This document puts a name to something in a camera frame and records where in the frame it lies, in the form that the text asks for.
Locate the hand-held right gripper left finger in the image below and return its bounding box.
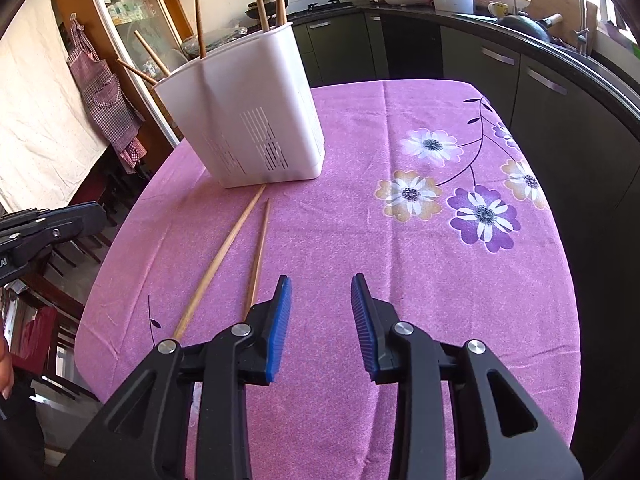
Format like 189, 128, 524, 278
52, 274, 293, 480

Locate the person's left hand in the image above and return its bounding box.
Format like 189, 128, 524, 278
0, 342, 14, 402

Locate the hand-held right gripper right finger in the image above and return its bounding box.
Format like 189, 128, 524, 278
350, 273, 586, 480

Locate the black wok with handle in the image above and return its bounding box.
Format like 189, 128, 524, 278
494, 12, 564, 44

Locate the dark wooden chair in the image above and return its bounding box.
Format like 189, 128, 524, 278
45, 175, 127, 281
0, 280, 101, 407

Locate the wooden cutting board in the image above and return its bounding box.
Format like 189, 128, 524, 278
524, 0, 599, 47

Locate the pink floral tablecloth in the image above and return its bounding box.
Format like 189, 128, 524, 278
75, 79, 581, 480

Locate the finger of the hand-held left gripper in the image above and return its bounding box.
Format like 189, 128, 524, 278
0, 208, 51, 249
12, 201, 109, 267

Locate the black gas stove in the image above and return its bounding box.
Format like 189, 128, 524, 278
290, 0, 359, 17

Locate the black lidded wok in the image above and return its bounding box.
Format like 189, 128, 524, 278
244, 0, 291, 18

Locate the red checked apron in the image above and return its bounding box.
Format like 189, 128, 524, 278
65, 17, 149, 171

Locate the white plastic utensil holder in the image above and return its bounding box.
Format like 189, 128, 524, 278
151, 21, 328, 190

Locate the steel kitchen faucet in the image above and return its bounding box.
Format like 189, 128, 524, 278
574, 0, 604, 57

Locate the white hanging cloth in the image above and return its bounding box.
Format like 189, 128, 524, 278
0, 0, 111, 217

